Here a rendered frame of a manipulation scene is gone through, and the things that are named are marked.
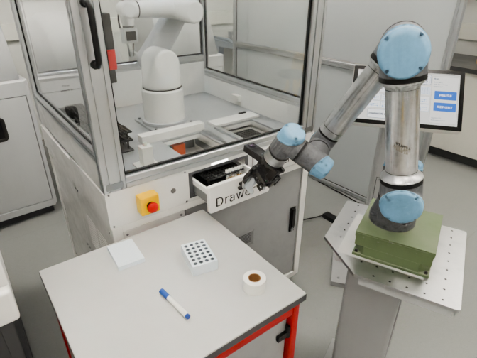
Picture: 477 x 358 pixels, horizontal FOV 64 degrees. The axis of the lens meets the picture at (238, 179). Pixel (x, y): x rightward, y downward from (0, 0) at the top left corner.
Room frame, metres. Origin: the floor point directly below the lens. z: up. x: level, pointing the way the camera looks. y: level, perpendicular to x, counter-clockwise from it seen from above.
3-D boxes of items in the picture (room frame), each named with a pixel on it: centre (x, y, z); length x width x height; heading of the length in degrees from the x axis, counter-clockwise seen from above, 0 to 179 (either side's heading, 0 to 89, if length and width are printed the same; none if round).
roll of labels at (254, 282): (0.87, -0.05, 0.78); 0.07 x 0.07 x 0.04
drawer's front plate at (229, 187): (1.28, -0.01, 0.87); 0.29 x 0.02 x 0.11; 127
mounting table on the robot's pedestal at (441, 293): (1.08, -0.55, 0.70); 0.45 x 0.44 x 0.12; 60
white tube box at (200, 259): (0.99, 0.13, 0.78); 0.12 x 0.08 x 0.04; 25
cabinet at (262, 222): (1.79, 0.32, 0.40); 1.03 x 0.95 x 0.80; 127
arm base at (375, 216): (1.10, -0.53, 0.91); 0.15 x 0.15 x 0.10
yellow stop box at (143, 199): (1.17, 0.32, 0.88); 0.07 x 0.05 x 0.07; 127
